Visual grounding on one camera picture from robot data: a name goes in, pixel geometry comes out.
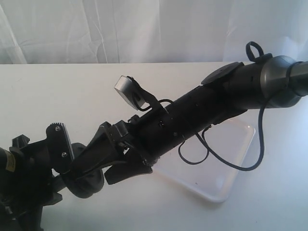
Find white backdrop curtain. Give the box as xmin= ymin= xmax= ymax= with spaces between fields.
xmin=0 ymin=0 xmax=308 ymax=64

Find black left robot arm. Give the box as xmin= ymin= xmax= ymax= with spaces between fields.
xmin=0 ymin=135 xmax=65 ymax=231

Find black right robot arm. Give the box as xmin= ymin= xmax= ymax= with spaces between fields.
xmin=69 ymin=54 xmax=308 ymax=184

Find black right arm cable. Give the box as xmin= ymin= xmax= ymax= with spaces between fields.
xmin=178 ymin=41 xmax=308 ymax=173

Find white rectangular plastic tray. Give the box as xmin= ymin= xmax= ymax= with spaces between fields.
xmin=153 ymin=118 xmax=256 ymax=203

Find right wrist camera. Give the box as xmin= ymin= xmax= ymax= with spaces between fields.
xmin=114 ymin=76 xmax=162 ymax=112

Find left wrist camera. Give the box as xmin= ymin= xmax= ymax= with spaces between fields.
xmin=46 ymin=123 xmax=75 ymax=174

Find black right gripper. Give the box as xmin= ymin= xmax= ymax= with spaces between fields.
xmin=69 ymin=113 xmax=183 ymax=185

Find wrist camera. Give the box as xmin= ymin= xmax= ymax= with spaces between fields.
xmin=114 ymin=76 xmax=162 ymax=112
xmin=46 ymin=123 xmax=75 ymax=174

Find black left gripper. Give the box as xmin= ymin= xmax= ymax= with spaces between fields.
xmin=4 ymin=135 xmax=64 ymax=231

